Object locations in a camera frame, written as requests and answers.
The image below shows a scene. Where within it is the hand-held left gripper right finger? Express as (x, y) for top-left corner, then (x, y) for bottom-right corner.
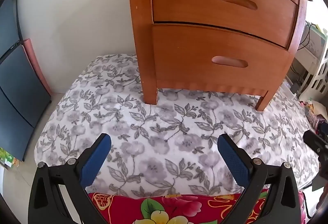
(217, 133), (301, 224)

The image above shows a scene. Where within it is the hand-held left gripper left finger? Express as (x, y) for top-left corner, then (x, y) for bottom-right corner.
(28, 133), (112, 224)

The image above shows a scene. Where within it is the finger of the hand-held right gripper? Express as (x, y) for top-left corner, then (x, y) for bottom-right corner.
(303, 131), (328, 156)

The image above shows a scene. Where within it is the wooden drawer with clothes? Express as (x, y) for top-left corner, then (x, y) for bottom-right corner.
(152, 24), (291, 91)

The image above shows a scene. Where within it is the red floral blanket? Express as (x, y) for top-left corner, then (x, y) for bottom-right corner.
(88, 188), (305, 224)

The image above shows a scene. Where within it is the grey floral mattress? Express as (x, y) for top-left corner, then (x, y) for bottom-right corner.
(34, 54), (321, 199)

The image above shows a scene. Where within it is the green packaging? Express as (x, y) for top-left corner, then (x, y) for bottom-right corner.
(0, 147), (19, 169)

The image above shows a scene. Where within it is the white shelf unit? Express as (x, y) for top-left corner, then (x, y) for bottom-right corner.
(287, 22), (328, 91)

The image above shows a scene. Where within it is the wooden nightstand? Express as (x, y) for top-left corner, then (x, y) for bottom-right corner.
(127, 0), (313, 112)

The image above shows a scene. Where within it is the black cable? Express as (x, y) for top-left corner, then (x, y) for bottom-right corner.
(298, 23), (318, 48)

